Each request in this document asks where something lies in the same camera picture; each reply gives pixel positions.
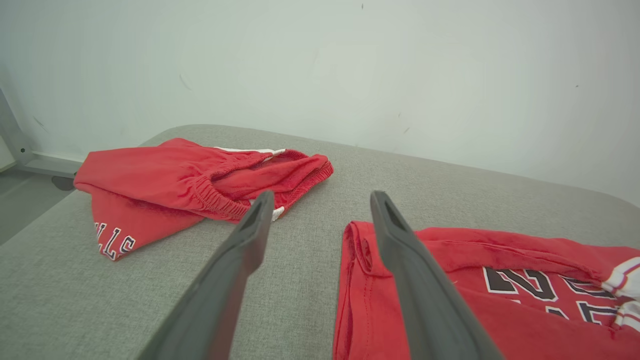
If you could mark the grey metal frame with caster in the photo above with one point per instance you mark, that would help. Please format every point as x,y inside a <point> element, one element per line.
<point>20,147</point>

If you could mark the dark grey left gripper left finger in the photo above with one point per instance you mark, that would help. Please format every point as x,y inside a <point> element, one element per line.
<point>220,300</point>

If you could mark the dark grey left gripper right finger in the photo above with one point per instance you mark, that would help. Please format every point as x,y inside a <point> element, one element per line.
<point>430,310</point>

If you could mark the red Bulls jersey white sleeves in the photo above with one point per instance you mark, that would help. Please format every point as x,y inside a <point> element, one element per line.
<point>500,330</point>

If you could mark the red Bulls shorts white stripes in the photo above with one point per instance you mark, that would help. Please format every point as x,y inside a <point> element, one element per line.
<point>150,180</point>

